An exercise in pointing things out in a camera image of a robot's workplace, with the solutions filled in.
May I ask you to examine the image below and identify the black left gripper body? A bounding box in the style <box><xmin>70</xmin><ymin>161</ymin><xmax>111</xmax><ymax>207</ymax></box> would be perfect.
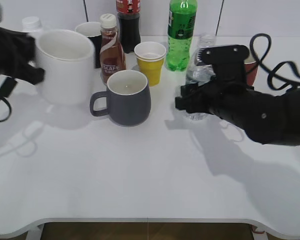
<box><xmin>0</xmin><ymin>27</ymin><xmax>36</xmax><ymax>77</ymax></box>

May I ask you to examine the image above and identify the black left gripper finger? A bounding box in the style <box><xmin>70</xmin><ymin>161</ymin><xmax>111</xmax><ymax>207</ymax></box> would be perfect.
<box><xmin>14</xmin><ymin>64</ymin><xmax>45</xmax><ymax>85</ymax></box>

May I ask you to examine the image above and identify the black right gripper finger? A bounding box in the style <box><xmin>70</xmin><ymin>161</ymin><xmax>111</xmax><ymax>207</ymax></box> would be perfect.
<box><xmin>180</xmin><ymin>75</ymin><xmax>216</xmax><ymax>97</ymax></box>
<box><xmin>174</xmin><ymin>96</ymin><xmax>210</xmax><ymax>114</ymax></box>

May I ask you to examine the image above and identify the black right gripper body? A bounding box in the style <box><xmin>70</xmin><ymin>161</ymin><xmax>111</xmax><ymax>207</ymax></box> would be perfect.
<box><xmin>206</xmin><ymin>81</ymin><xmax>285</xmax><ymax>144</ymax></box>

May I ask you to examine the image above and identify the clear plastic water bottle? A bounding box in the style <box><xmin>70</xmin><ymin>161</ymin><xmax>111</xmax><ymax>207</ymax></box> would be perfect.
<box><xmin>184</xmin><ymin>33</ymin><xmax>217</xmax><ymax>121</ymax></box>

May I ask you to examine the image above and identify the large white ceramic mug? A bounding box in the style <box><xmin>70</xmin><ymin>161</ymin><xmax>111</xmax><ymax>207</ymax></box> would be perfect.
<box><xmin>35</xmin><ymin>29</ymin><xmax>95</xmax><ymax>106</ymax></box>

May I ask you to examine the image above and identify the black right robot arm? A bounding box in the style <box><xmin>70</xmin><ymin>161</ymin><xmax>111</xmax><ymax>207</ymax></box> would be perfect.
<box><xmin>174</xmin><ymin>79</ymin><xmax>300</xmax><ymax>146</ymax></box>

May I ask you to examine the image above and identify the dark red ceramic mug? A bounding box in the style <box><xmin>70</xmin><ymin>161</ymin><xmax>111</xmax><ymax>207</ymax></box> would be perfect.
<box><xmin>244</xmin><ymin>52</ymin><xmax>258</xmax><ymax>86</ymax></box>

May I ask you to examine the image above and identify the grey ceramic mug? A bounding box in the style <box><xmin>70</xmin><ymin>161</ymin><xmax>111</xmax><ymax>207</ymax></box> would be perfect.
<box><xmin>89</xmin><ymin>70</ymin><xmax>151</xmax><ymax>127</ymax></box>

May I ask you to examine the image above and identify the black ceramic mug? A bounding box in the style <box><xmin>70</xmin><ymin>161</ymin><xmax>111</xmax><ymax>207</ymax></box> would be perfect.
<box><xmin>74</xmin><ymin>21</ymin><xmax>102</xmax><ymax>69</ymax></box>

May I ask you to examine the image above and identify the white blueberry yogurt bottle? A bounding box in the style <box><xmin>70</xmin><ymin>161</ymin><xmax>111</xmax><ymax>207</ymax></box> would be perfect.
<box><xmin>21</xmin><ymin>16</ymin><xmax>44</xmax><ymax>33</ymax></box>

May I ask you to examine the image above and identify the yellow paper cup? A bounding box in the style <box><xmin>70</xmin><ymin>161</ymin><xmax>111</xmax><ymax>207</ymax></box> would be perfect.
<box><xmin>134</xmin><ymin>41</ymin><xmax>166</xmax><ymax>87</ymax></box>

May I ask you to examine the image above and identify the green soda bottle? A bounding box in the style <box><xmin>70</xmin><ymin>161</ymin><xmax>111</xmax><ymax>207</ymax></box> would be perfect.
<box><xmin>166</xmin><ymin>0</ymin><xmax>198</xmax><ymax>72</ymax></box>

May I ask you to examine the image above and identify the brown Nescafe coffee bottle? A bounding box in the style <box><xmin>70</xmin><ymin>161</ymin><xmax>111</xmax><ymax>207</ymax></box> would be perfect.
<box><xmin>99</xmin><ymin>13</ymin><xmax>127</xmax><ymax>85</ymax></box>

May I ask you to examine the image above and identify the dark cola bottle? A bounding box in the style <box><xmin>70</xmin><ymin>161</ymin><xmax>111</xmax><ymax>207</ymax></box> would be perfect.
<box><xmin>116</xmin><ymin>0</ymin><xmax>141</xmax><ymax>54</ymax></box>

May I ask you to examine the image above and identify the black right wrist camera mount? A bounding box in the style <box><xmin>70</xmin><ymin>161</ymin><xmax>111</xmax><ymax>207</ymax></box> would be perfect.
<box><xmin>194</xmin><ymin>44</ymin><xmax>250</xmax><ymax>85</ymax></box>

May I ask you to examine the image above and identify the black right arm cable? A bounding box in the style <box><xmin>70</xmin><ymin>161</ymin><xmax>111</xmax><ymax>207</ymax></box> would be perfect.
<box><xmin>249</xmin><ymin>32</ymin><xmax>300</xmax><ymax>94</ymax></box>

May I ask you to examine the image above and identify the white table leg frame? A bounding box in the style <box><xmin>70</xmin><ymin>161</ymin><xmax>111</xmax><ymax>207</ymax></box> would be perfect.
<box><xmin>25</xmin><ymin>224</ymin><xmax>45</xmax><ymax>240</ymax></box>

